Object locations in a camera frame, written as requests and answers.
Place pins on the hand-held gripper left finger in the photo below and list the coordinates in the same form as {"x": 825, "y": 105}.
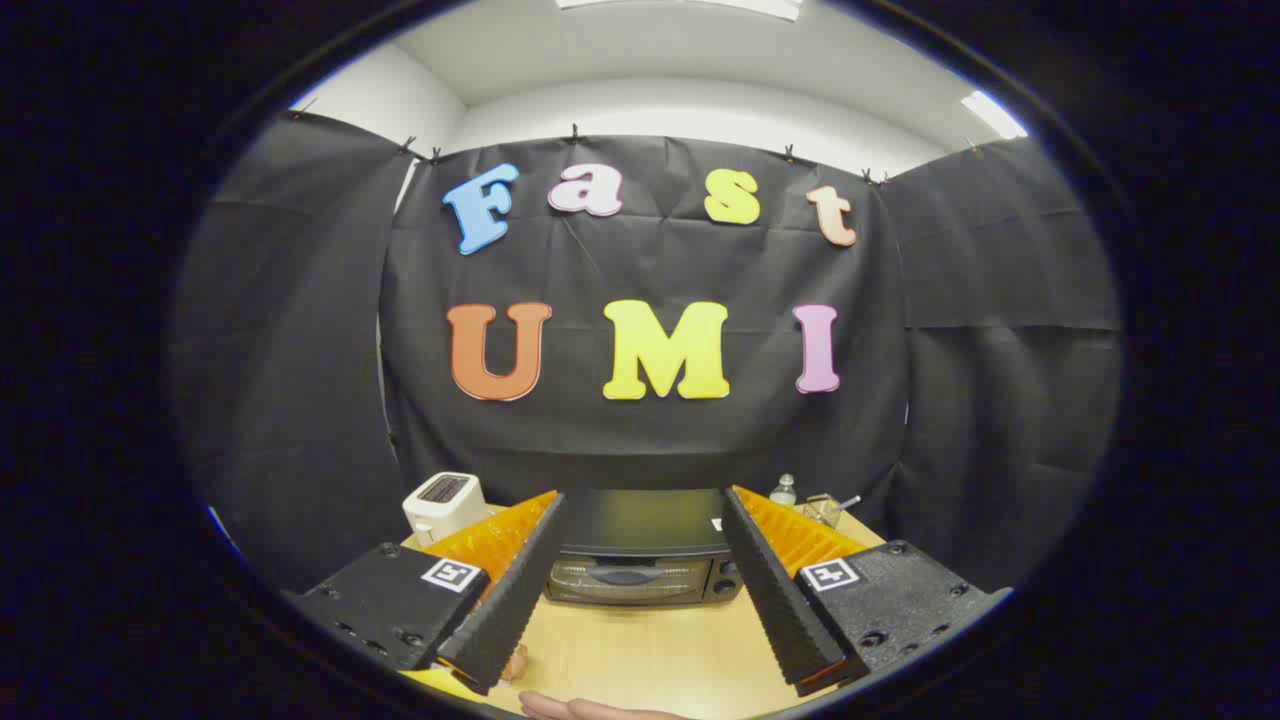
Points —
{"x": 515, "y": 590}

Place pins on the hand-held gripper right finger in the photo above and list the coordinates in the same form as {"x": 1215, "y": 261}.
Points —
{"x": 775, "y": 590}

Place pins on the black toaster oven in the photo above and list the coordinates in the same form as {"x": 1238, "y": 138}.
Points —
{"x": 640, "y": 520}

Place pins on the white toaster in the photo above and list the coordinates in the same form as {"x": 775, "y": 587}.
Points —
{"x": 440, "y": 505}

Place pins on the small clear plastic bottle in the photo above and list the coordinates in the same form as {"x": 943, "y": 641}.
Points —
{"x": 783, "y": 492}

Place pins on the ceiling light panel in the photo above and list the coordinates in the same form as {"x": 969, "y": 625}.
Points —
{"x": 680, "y": 6}
{"x": 994, "y": 114}

